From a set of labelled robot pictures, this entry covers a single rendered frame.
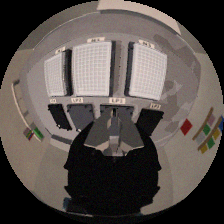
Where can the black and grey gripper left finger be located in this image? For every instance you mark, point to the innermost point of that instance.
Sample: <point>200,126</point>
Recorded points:
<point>94,136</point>

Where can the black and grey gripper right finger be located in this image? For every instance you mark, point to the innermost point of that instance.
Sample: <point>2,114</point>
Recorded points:
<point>133,137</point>

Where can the grey operator panel with coloured keys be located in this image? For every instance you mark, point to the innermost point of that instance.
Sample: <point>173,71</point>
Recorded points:
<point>60,142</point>

